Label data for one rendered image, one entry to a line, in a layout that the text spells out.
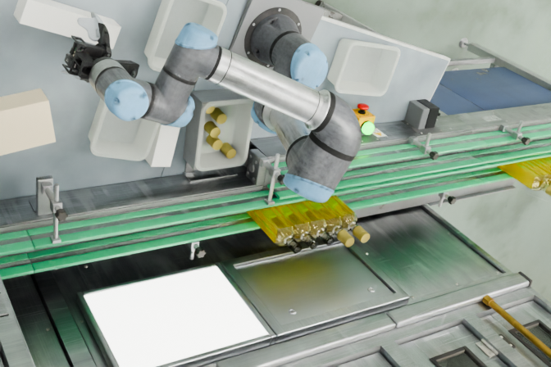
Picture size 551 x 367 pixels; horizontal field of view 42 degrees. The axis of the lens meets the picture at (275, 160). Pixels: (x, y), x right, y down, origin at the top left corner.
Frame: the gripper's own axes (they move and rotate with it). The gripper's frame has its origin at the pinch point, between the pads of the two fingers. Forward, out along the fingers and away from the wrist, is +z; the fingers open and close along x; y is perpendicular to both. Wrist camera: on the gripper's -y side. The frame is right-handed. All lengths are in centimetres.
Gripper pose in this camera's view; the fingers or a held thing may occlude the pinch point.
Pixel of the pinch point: (85, 43)
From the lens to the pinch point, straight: 172.6
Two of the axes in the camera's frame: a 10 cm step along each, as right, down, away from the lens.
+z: -5.0, -4.8, 7.2
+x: -3.8, 8.7, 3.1
